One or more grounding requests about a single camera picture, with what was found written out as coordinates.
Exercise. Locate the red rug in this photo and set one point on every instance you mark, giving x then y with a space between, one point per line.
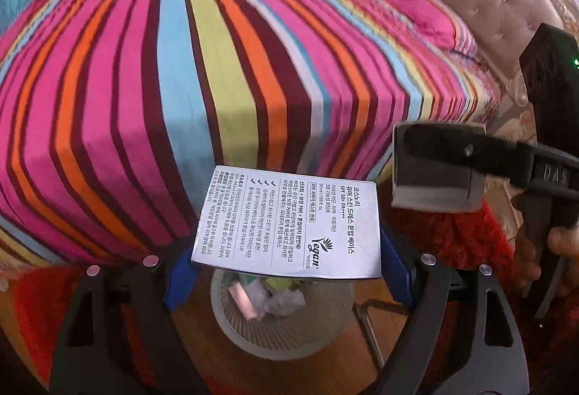
452 241

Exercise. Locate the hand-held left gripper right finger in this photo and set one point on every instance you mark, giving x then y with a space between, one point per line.
398 259

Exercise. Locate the white printed carton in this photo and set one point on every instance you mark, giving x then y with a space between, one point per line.
289 223

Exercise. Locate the grey carton box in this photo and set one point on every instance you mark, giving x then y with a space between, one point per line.
425 191

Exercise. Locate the grey metal bar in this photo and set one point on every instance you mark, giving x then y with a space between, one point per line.
373 340

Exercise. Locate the person's right hand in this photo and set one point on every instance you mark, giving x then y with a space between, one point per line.
565 246

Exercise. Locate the person's right forearm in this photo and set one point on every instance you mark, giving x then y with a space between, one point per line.
565 331

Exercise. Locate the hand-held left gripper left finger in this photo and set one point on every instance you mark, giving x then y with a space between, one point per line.
181 282

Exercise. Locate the white trash bin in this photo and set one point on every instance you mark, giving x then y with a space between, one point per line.
289 336

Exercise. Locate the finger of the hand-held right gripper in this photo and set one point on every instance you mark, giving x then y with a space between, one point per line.
452 146

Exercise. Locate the large pink pillow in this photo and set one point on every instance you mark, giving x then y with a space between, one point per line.
407 10

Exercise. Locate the striped bed sheet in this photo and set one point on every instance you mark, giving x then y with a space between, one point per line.
135 83

